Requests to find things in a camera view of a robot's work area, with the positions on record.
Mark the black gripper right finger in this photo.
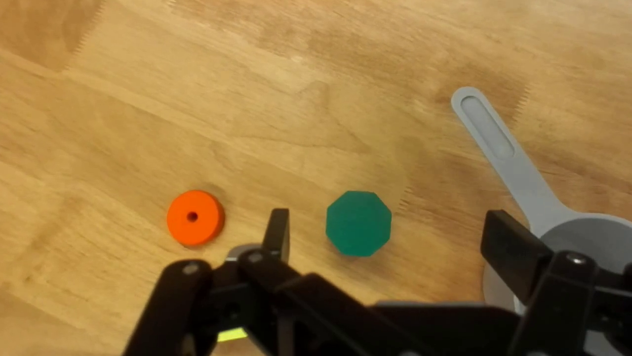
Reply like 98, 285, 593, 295
481, 210, 554, 305

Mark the yellow-green cube block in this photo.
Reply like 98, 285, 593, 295
218, 328, 248, 344

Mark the orange disc near yellow block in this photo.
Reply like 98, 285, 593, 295
167, 190, 226, 247

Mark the gray pot with handle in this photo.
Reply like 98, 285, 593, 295
449, 85, 632, 356

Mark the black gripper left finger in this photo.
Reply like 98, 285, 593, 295
264, 208, 291, 261

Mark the green octagonal block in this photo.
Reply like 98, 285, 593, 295
327, 190, 392, 257

